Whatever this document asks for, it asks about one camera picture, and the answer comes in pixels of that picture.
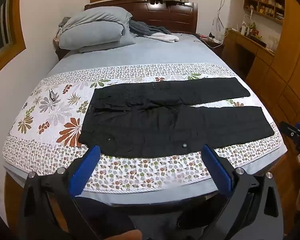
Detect wooden wardrobe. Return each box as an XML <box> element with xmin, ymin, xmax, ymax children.
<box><xmin>246</xmin><ymin>0</ymin><xmax>300</xmax><ymax>140</ymax></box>

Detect white fleece cloth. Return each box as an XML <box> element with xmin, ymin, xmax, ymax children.
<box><xmin>144</xmin><ymin>32</ymin><xmax>180</xmax><ymax>43</ymax></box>

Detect wooden desk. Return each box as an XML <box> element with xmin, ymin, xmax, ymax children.
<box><xmin>221</xmin><ymin>27</ymin><xmax>275</xmax><ymax>80</ymax></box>

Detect grey-blue pillow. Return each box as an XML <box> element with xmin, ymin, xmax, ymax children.
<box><xmin>59</xmin><ymin>6</ymin><xmax>133</xmax><ymax>50</ymax></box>
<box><xmin>79</xmin><ymin>34</ymin><xmax>137</xmax><ymax>53</ymax></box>

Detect hanging white cables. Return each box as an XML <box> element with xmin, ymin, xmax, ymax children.
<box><xmin>212</xmin><ymin>0</ymin><xmax>228</xmax><ymax>30</ymax></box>

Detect dark grey blanket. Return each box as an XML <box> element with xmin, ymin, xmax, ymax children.
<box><xmin>129</xmin><ymin>20</ymin><xmax>172</xmax><ymax>38</ymax></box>

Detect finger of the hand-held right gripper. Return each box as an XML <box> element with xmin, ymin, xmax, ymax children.
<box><xmin>279</xmin><ymin>121</ymin><xmax>300</xmax><ymax>139</ymax></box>

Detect black pants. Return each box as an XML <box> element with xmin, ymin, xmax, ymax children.
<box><xmin>79</xmin><ymin>77</ymin><xmax>275</xmax><ymax>158</ymax></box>

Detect wooden framed side window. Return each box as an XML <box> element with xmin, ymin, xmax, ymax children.
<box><xmin>0</xmin><ymin>0</ymin><xmax>26</xmax><ymax>59</ymax></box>

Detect floral quilt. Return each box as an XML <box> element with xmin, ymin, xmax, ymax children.
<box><xmin>2</xmin><ymin>62</ymin><xmax>283</xmax><ymax>194</ymax></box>

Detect wooden wall shelf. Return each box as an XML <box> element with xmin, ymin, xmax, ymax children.
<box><xmin>243</xmin><ymin>0</ymin><xmax>285</xmax><ymax>25</ymax></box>

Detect dark wooden headboard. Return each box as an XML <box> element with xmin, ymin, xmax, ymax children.
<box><xmin>84</xmin><ymin>0</ymin><xmax>198</xmax><ymax>34</ymax></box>

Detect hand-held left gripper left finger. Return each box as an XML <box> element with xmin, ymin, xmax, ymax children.
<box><xmin>17</xmin><ymin>145</ymin><xmax>101</xmax><ymax>240</ymax></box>

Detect pink floral cloth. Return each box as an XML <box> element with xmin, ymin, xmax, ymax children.
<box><xmin>53</xmin><ymin>26</ymin><xmax>63</xmax><ymax>41</ymax></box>

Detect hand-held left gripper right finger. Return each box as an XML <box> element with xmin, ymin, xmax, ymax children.
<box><xmin>190</xmin><ymin>144</ymin><xmax>283</xmax><ymax>240</ymax></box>

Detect bed with grey-blue sheet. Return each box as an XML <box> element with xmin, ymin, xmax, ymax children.
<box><xmin>2</xmin><ymin>30</ymin><xmax>288</xmax><ymax>205</ymax></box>

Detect black cable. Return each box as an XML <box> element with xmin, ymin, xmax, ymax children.
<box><xmin>179</xmin><ymin>32</ymin><xmax>203</xmax><ymax>43</ymax></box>

